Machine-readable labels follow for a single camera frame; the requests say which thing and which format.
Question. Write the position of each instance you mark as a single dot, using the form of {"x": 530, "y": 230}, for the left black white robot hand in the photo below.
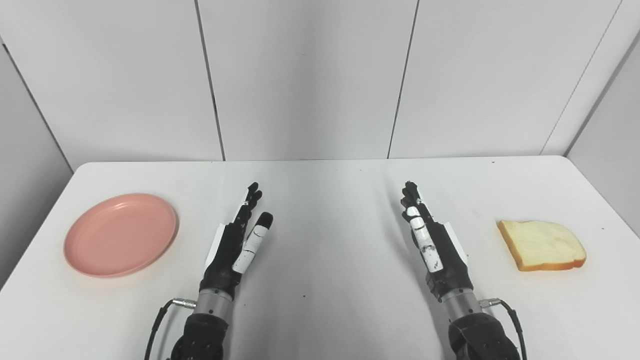
{"x": 227, "y": 255}

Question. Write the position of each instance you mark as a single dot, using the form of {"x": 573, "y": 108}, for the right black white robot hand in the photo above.
{"x": 447, "y": 255}

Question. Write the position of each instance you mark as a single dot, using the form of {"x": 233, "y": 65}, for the slice of white bread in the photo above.
{"x": 542, "y": 242}

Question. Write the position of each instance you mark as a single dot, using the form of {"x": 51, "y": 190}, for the pink round plate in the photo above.
{"x": 120, "y": 235}

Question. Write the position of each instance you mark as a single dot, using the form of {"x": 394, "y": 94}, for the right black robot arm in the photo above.
{"x": 480, "y": 335}

